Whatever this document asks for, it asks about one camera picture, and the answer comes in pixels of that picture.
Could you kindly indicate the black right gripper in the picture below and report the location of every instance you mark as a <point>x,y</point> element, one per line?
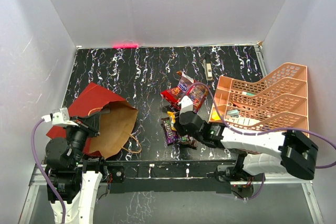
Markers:
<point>178,126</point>

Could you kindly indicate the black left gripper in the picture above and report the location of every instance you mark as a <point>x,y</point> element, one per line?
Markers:
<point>91,121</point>

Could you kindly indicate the silver brown chocolate packet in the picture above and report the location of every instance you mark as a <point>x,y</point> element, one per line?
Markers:
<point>187,141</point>

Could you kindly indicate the orange candy wrapper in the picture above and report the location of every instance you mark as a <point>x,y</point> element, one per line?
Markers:
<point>172,119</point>

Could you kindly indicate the brown candy packet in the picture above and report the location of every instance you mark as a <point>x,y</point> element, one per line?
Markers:
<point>170,134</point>

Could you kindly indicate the red brown paper bag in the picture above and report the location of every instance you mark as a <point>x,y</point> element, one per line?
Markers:
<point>115,126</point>

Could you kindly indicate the red cookie snack bag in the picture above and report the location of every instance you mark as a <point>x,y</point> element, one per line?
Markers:
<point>197,93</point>

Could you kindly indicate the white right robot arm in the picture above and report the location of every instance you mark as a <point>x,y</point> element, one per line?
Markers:
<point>288,151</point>

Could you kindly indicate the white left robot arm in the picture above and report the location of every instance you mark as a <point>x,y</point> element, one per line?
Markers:
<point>74,181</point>

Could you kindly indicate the yellow item in organizer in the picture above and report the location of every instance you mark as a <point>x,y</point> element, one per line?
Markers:
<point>215,116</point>

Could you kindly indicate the beige stapler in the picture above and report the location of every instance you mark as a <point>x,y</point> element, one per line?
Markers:
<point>208,68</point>

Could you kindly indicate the pink tape strip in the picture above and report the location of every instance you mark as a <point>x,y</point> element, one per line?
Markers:
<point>125,45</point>

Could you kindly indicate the peach plastic file organizer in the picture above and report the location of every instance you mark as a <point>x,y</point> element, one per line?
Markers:
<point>280,99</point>

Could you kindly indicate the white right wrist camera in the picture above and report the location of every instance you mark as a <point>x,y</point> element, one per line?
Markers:
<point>186,105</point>

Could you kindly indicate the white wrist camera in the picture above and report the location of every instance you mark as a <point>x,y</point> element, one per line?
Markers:
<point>59,117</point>
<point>186,105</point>

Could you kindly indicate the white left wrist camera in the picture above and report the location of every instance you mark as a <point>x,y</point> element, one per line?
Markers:
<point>59,117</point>

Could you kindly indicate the black front mounting rail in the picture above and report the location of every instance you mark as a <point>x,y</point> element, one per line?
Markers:
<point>175,176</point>

